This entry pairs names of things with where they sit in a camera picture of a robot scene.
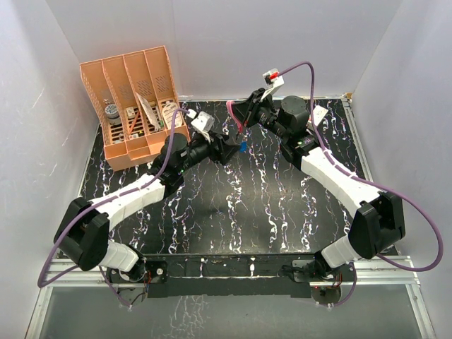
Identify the white packaged card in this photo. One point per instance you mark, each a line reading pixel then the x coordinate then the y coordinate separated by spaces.
pixel 151 111

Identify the orange perforated file organizer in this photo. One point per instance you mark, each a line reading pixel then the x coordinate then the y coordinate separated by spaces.
pixel 118 79

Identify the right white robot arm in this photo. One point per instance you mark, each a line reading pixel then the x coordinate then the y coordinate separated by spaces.
pixel 378 220

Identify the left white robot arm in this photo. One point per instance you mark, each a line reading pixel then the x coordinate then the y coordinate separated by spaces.
pixel 83 234

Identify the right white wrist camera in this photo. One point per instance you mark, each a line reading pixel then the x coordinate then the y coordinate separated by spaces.
pixel 273 81

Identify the blue key tag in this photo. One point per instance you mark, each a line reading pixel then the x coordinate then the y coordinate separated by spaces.
pixel 243 147

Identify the small white beige box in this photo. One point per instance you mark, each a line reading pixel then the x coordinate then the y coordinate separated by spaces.
pixel 130 112

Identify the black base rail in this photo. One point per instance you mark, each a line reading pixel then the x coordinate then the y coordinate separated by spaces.
pixel 294 275

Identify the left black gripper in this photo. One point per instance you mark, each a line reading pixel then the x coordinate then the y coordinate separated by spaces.
pixel 224 149

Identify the grey round canister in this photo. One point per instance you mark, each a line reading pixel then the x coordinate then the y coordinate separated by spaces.
pixel 112 113

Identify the white red small box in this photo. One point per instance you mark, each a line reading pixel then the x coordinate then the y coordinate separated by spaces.
pixel 319 114

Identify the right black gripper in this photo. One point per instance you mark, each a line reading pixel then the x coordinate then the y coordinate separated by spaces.
pixel 244 109

